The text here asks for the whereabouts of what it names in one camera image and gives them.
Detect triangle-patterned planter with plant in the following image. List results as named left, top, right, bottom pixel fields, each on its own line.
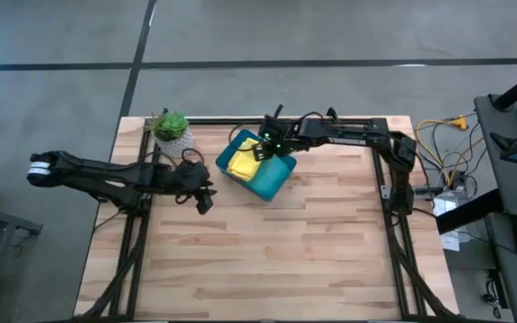
left=149, top=109, right=196, bottom=159

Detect blue plastic bin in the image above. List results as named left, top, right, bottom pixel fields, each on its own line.
left=215, top=128, right=299, bottom=203

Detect white paper sheets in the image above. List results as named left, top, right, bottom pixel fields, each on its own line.
left=431, top=190, right=466, bottom=252

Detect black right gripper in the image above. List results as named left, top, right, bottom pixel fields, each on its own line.
left=252, top=114, right=303, bottom=162

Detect grey desk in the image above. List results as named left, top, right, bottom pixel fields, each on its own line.
left=472, top=92, right=517, bottom=323

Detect yellow microfiber towel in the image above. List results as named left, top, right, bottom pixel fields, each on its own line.
left=226, top=136, right=264, bottom=183

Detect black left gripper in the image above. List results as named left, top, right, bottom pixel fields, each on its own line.
left=173, top=160, right=218, bottom=216

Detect yellow cable with orange plug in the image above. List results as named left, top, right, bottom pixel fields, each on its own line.
left=414, top=114, right=486, bottom=189

